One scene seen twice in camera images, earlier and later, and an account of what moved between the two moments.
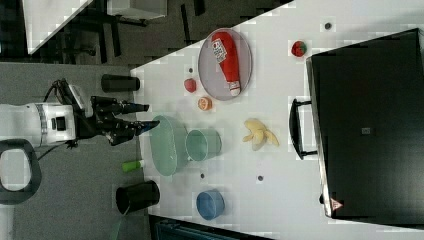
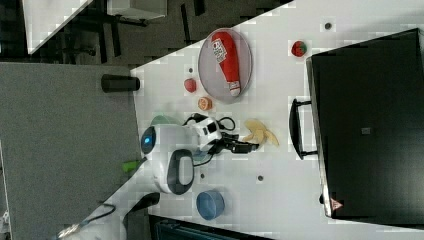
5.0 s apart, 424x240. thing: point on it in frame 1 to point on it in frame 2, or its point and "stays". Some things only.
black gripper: (106, 120) to (226, 140)
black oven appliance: (368, 108) stays
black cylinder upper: (112, 83) stays
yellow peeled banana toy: (259, 133) stays
